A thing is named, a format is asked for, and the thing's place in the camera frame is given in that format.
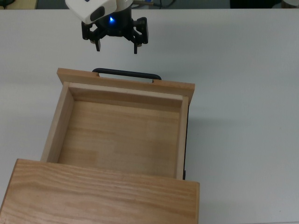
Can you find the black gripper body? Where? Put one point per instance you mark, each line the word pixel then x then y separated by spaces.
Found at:
pixel 122 26

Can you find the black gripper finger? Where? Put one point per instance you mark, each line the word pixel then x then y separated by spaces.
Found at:
pixel 92 33
pixel 141 30

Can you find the wooden background desk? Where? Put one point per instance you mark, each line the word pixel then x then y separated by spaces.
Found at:
pixel 17 4

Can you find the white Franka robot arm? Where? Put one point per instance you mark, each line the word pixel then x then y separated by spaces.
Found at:
pixel 98 7

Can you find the wooden cabinet box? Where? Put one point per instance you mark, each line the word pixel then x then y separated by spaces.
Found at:
pixel 100 196

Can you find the light wooden drawer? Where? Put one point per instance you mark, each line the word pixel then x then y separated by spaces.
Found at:
pixel 121 133

